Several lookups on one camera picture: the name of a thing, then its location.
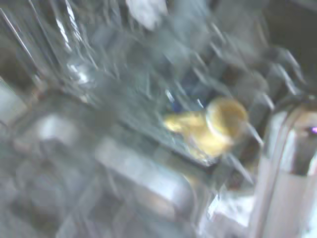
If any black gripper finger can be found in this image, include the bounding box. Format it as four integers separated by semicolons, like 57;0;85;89
256;98;317;238

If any yellow round object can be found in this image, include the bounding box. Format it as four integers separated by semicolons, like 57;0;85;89
163;96;250;159

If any grey wire dishwasher rack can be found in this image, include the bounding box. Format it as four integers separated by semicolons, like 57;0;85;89
0;0;308;189

